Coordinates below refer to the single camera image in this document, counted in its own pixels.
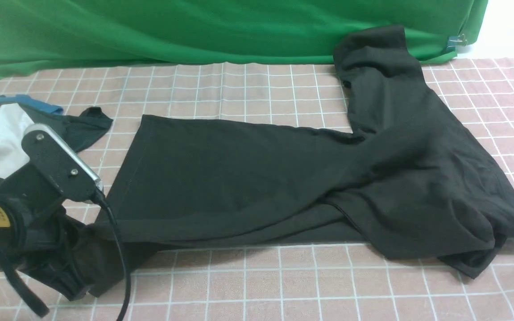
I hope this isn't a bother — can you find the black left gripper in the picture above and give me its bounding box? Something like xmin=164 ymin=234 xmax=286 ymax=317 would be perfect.
xmin=0 ymin=163 xmax=105 ymax=301

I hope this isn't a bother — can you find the dark gray long-sleeve shirt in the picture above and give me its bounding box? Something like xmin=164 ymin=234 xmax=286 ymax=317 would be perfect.
xmin=108 ymin=25 xmax=514 ymax=278

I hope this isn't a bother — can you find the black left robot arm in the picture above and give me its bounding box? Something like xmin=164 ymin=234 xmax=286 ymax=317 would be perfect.
xmin=0 ymin=164 xmax=97 ymax=300

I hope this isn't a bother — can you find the pink checkered tablecloth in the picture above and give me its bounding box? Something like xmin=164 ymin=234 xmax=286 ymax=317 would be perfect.
xmin=0 ymin=58 xmax=514 ymax=321

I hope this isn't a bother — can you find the blue clip on backdrop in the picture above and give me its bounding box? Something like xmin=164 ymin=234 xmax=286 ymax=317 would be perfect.
xmin=445 ymin=34 xmax=468 ymax=52

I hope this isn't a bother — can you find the blue and gray garment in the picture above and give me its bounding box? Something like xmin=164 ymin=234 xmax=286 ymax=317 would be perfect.
xmin=0 ymin=94 xmax=113 ymax=152

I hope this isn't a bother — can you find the green backdrop cloth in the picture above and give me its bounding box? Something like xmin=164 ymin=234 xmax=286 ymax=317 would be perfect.
xmin=0 ymin=0 xmax=488 ymax=80

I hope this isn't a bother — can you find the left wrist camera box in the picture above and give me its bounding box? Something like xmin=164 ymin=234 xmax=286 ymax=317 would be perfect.
xmin=21 ymin=123 xmax=105 ymax=205

